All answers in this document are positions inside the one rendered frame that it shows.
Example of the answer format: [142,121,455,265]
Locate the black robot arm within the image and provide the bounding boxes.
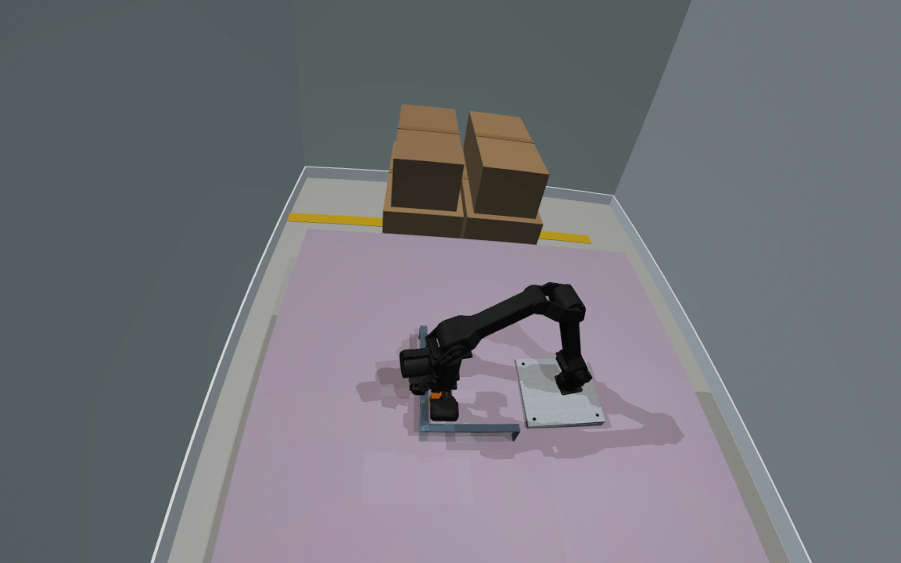
[400,282,593,395]

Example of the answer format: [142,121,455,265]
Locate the clear l-shaped low walls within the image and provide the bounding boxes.
[418,395,518,443]

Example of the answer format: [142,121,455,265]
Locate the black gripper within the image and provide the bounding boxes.
[430,368,460,421]

